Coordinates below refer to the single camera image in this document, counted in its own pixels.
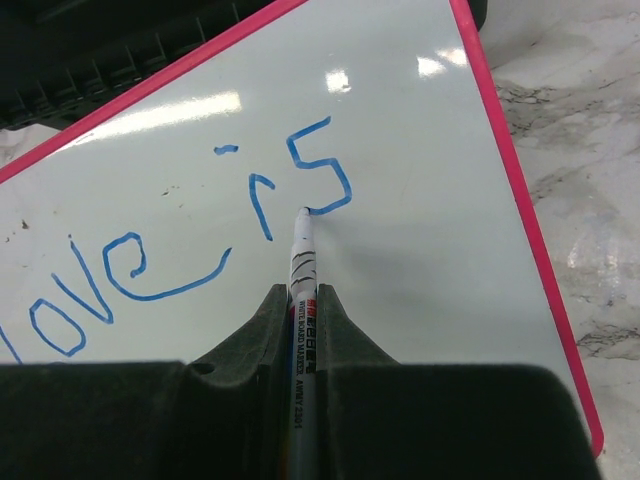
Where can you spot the blue white marker pen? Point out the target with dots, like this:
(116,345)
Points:
(302,450)

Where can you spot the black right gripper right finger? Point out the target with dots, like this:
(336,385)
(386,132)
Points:
(380,419)

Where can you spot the black plastic toolbox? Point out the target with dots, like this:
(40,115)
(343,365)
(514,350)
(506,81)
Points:
(62,60)

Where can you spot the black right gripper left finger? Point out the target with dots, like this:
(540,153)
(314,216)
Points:
(215,418)

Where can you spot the pink framed whiteboard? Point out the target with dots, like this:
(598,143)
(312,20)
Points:
(152,228)

